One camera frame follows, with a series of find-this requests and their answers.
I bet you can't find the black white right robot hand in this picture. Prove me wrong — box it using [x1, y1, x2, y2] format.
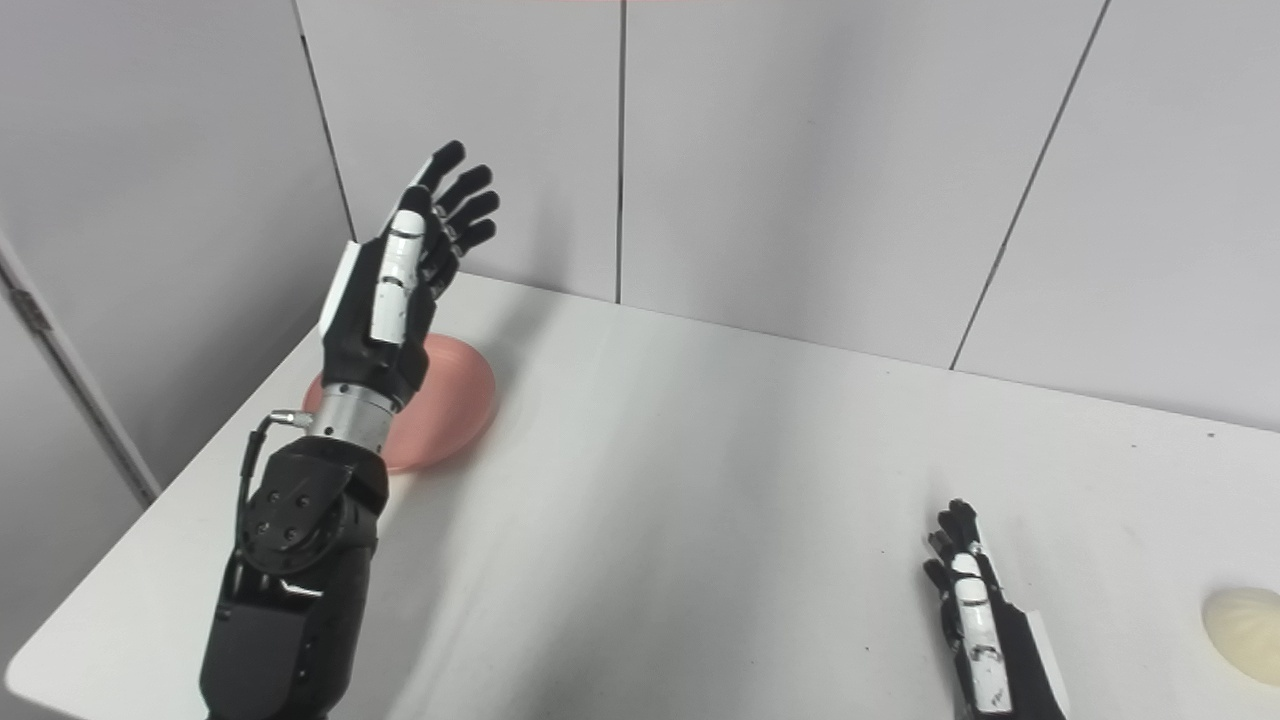
[922, 498, 1071, 720]

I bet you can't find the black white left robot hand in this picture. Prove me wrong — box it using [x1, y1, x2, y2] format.
[318, 140, 501, 411]

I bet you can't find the pink round plate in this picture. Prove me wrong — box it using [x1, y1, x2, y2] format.
[302, 334, 498, 475]

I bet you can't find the cream steamed bun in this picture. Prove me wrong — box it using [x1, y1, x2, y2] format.
[1201, 587, 1280, 687]

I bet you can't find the grey wall panel hinge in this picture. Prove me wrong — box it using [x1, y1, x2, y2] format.
[8, 285, 53, 337]

